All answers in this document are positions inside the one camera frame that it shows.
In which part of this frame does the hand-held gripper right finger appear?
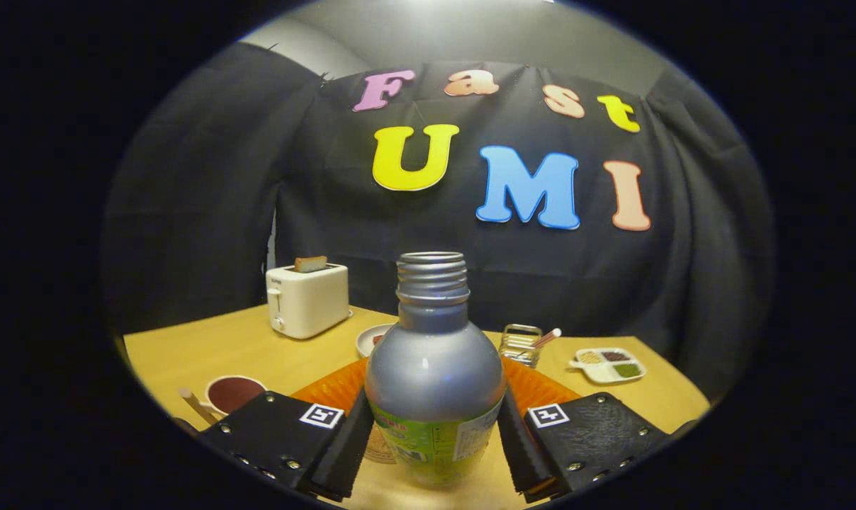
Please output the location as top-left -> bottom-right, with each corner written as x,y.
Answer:
497,358 -> 691,502

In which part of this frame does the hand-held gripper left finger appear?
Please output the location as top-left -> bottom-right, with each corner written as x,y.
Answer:
187,358 -> 376,502

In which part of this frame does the round cork coaster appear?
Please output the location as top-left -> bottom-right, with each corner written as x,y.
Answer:
363,424 -> 399,465

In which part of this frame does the silver bottle with green label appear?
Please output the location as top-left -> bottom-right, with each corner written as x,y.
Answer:
364,251 -> 508,487

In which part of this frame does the cream cup with wooden handle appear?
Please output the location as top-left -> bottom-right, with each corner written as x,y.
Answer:
179,375 -> 268,426

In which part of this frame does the small white plate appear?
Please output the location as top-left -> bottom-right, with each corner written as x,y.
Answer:
356,324 -> 398,358

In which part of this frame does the pink white stick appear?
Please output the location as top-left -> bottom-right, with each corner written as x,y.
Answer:
517,328 -> 563,355

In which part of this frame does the white divided dish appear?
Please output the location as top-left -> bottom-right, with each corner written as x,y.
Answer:
568,348 -> 647,385

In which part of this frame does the wooden table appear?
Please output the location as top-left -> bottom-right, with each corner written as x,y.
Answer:
120,305 -> 712,510

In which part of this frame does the cream toaster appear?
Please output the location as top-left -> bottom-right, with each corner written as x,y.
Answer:
266,263 -> 352,340

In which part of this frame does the wire mesh basket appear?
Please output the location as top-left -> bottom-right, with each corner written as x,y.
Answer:
500,324 -> 544,369

